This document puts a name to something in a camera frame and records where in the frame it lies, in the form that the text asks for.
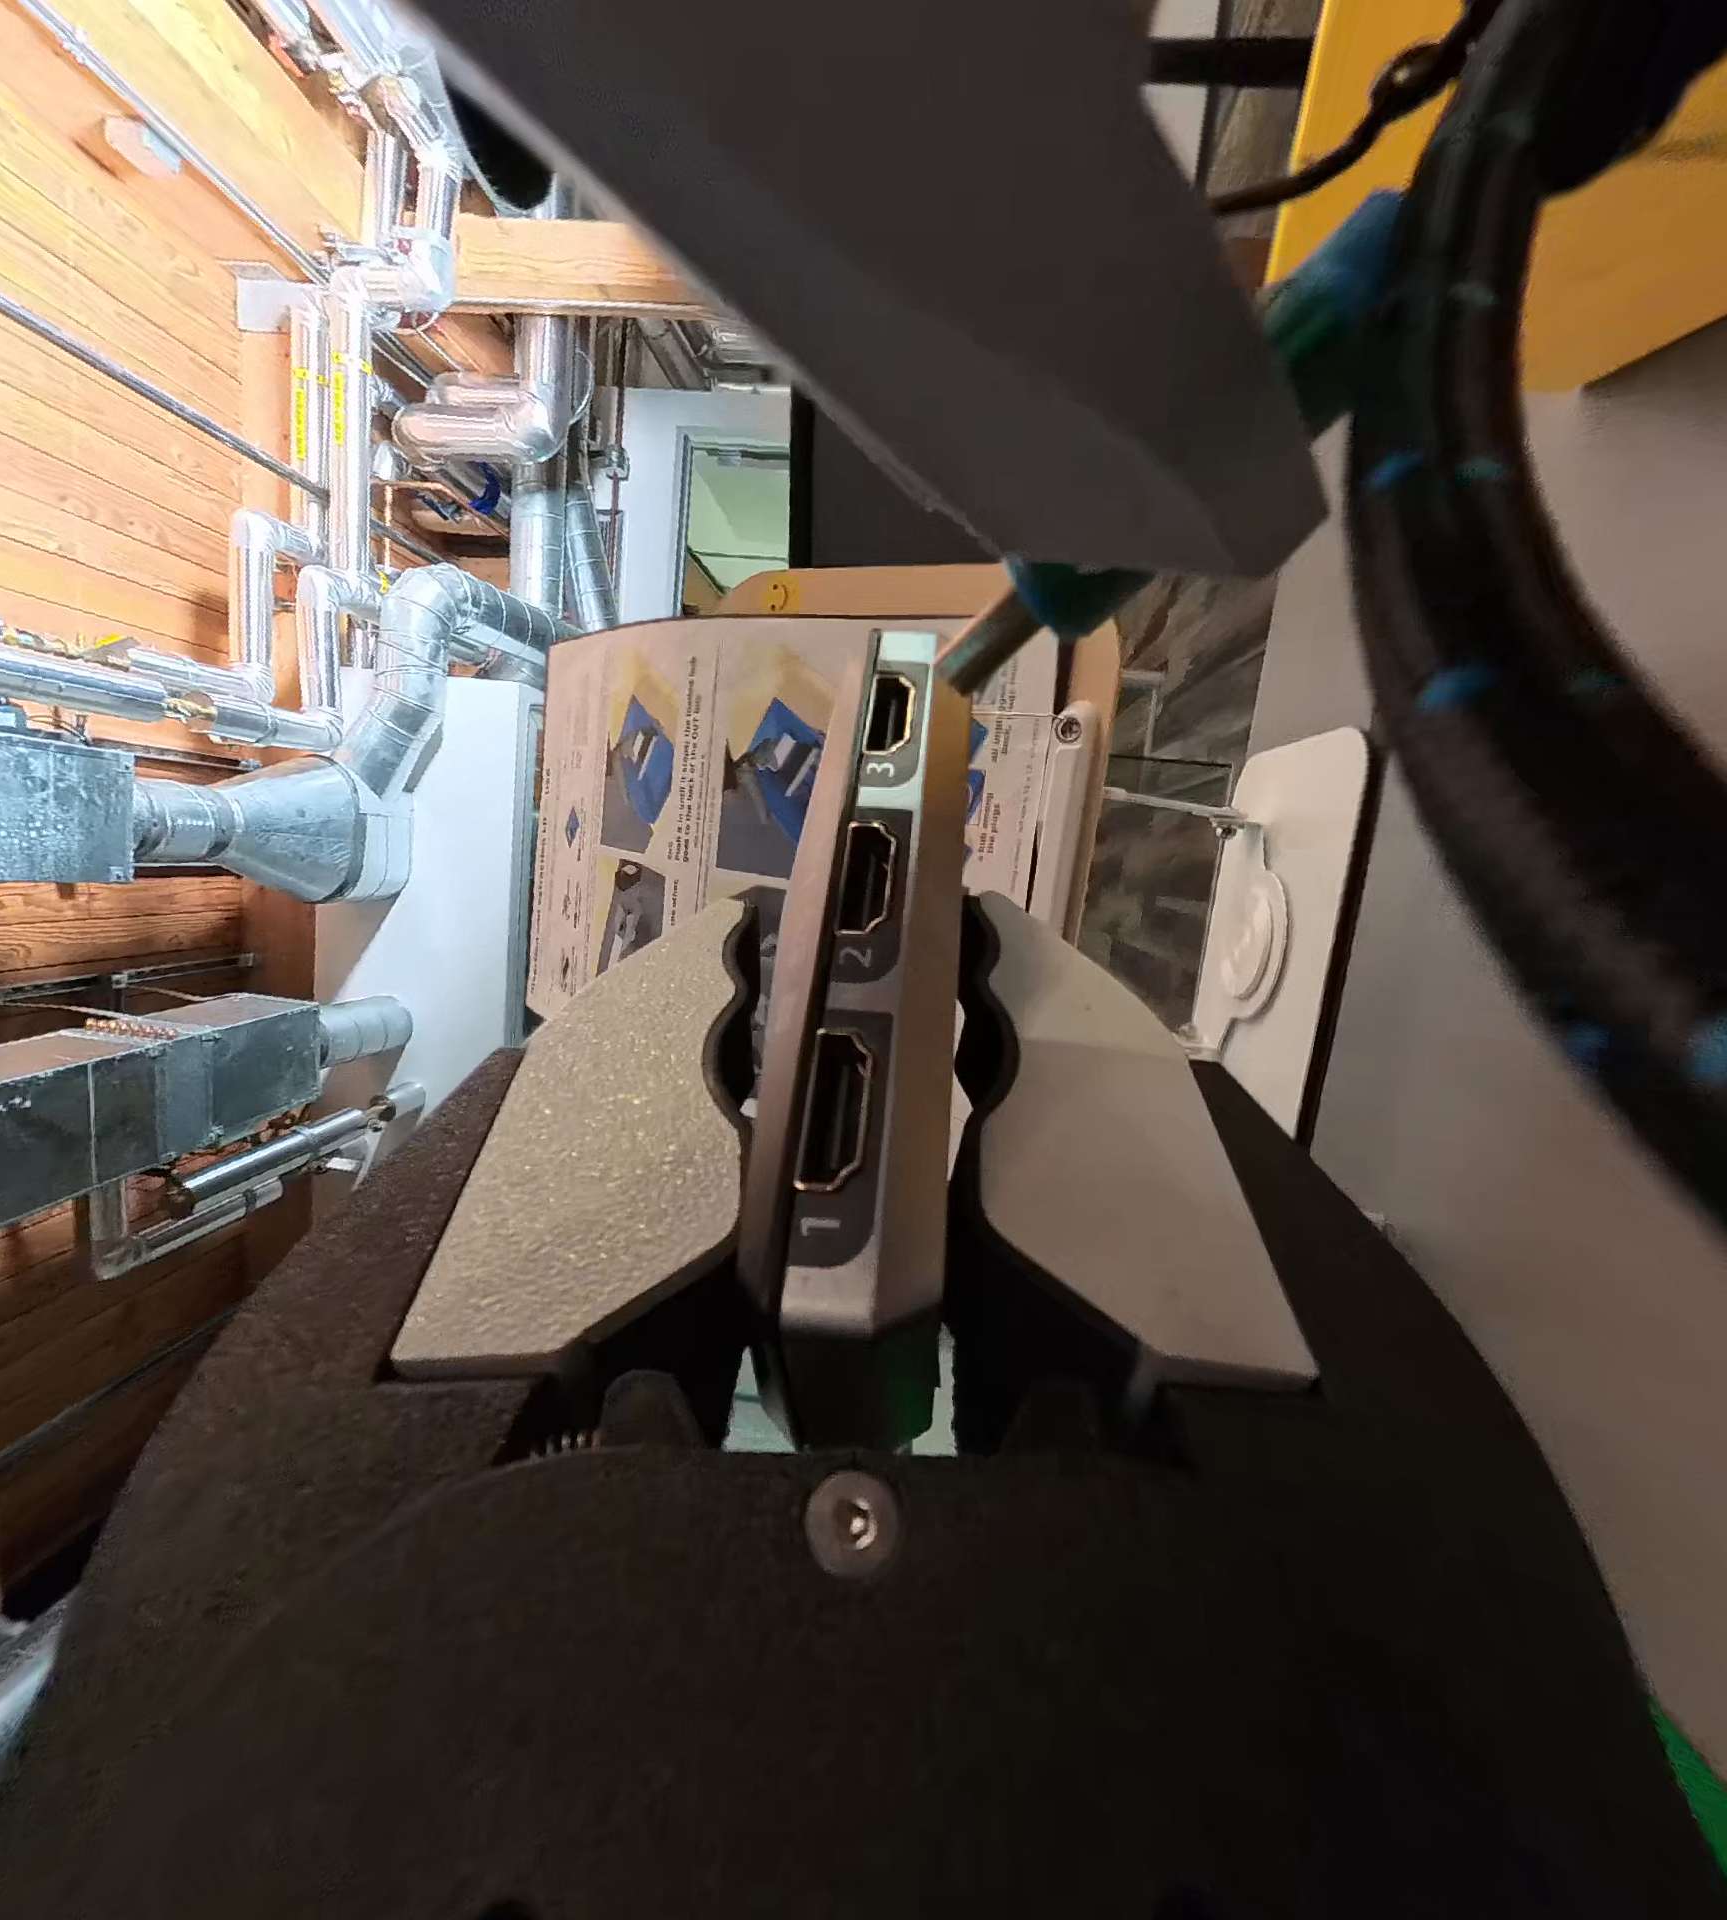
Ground yellow plastic bin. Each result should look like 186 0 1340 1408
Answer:
1264 0 1727 398

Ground black braided cable green plug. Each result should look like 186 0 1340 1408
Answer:
940 0 1727 1337

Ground white stand base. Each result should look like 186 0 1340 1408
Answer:
1188 726 1384 1147

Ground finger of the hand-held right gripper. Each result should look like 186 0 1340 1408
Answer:
400 0 1334 581

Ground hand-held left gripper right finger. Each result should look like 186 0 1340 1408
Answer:
954 899 1322 1391

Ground silver ventilation ducts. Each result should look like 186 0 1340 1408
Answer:
0 0 610 1278

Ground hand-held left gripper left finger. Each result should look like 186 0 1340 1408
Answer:
390 894 776 1381

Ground silver grey usb adapter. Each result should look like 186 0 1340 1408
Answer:
726 621 980 1447

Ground wooden beam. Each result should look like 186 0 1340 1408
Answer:
444 209 722 320

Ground instruction sheet on wooden board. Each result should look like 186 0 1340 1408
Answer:
522 563 1132 1028

